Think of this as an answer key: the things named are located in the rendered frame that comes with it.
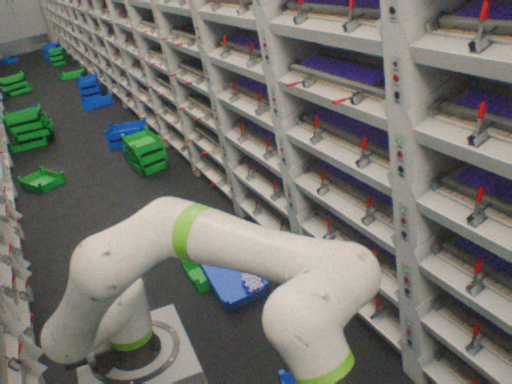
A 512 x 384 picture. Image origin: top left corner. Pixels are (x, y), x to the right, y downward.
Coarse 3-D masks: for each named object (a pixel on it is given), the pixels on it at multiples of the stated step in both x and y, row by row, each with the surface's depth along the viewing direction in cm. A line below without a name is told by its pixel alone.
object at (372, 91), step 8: (296, 64) 182; (296, 72) 180; (304, 72) 176; (312, 72) 171; (320, 72) 168; (328, 80) 164; (336, 80) 159; (344, 80) 157; (352, 88) 153; (360, 88) 149; (368, 88) 146; (376, 88) 144; (368, 96) 146; (376, 96) 144; (384, 96) 140
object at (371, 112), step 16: (304, 48) 185; (336, 48) 176; (288, 64) 184; (288, 80) 181; (304, 96) 173; (320, 96) 162; (336, 96) 156; (352, 112) 150; (368, 112) 141; (384, 112) 134; (384, 128) 139
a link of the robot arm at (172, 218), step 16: (144, 208) 107; (160, 208) 106; (176, 208) 104; (192, 208) 103; (208, 208) 103; (160, 224) 104; (176, 224) 102; (192, 224) 100; (160, 240) 103; (176, 240) 101; (176, 256) 105
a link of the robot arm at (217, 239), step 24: (216, 216) 99; (192, 240) 98; (216, 240) 96; (240, 240) 93; (264, 240) 91; (288, 240) 89; (312, 240) 87; (216, 264) 98; (240, 264) 93; (264, 264) 89; (288, 264) 86; (312, 264) 81; (336, 264) 79; (360, 264) 80; (360, 288) 78
